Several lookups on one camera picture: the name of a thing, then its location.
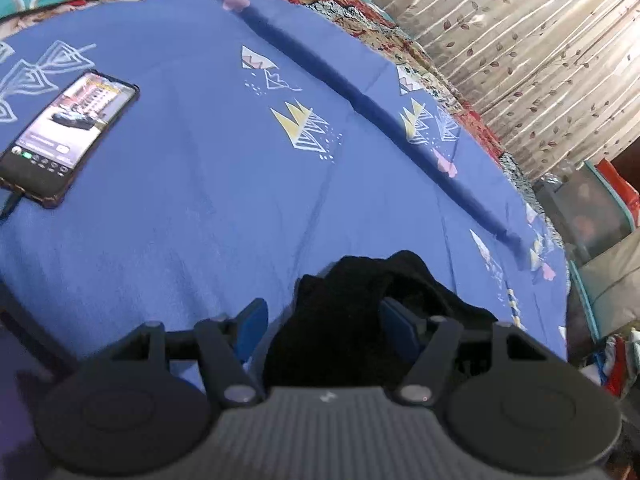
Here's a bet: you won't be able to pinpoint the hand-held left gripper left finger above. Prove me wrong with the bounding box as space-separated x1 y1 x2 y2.
103 298 271 408

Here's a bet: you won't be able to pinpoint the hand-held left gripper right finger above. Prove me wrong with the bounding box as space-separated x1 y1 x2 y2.
377 297 542 406

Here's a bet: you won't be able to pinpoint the black pants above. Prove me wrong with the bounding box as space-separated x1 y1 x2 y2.
264 250 501 391

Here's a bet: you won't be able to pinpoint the blue printed bedsheet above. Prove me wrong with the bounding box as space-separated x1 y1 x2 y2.
0 0 571 396

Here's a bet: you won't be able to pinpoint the beige cushion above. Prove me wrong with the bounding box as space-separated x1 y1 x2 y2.
570 230 640 337

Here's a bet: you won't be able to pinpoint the colourful clothes pile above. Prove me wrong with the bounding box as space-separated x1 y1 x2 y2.
590 327 640 401

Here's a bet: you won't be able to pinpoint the clear plastic storage box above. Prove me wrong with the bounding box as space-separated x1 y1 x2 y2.
532 160 640 263

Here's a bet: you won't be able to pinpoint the red cloth bundle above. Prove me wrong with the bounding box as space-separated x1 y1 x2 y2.
595 157 640 213

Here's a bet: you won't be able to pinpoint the black smartphone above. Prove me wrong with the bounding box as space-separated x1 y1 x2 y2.
0 71 140 209

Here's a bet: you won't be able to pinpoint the beige leaf print curtain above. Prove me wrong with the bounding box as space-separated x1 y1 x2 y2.
340 0 640 182

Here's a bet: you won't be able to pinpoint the red patterned blanket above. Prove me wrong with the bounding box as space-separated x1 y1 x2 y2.
185 0 507 161

